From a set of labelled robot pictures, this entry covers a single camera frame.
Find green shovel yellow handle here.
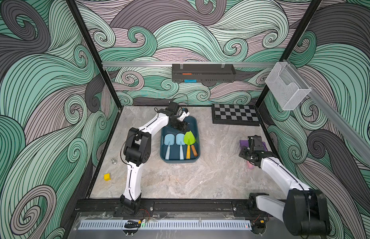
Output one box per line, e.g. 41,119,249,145
184,131,194,159

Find light blue shovel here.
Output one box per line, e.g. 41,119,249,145
176,133,185,160
164,134,175,160

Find green shovel wooden handle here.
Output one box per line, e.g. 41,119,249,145
190,136,198,157

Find purple shovel pink handle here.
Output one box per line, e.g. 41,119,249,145
240,140,267,170

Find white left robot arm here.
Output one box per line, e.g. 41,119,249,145
120,105,189,215

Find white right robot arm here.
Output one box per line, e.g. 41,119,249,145
239,135,331,239

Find dark teal storage box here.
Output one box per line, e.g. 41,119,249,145
160,116,201,163

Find black folding chessboard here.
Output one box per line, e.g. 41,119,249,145
211,104,260,126

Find yellow cube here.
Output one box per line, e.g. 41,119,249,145
103,173,111,181

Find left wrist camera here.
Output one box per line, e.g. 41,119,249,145
167,102,190,121

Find black wall tray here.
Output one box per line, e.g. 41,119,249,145
172,64,236,86

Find black frame post left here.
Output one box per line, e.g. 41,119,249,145
66,0,123,110

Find black frame post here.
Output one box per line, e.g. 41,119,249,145
66,0,123,110
255,1,322,110

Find aluminium rail back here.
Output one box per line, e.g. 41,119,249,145
102,61,276,68

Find aluminium rail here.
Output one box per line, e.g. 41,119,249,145
283,60,370,167
102,61,276,68

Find clear plastic wall holder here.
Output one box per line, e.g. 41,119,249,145
265,61,311,111

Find aluminium rail right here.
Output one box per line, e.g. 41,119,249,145
283,60,370,167

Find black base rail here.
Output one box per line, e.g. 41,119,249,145
74,198,308,213

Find black frame post right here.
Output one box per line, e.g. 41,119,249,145
255,1,322,110

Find white slotted cable duct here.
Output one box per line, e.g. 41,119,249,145
78,219,252,231

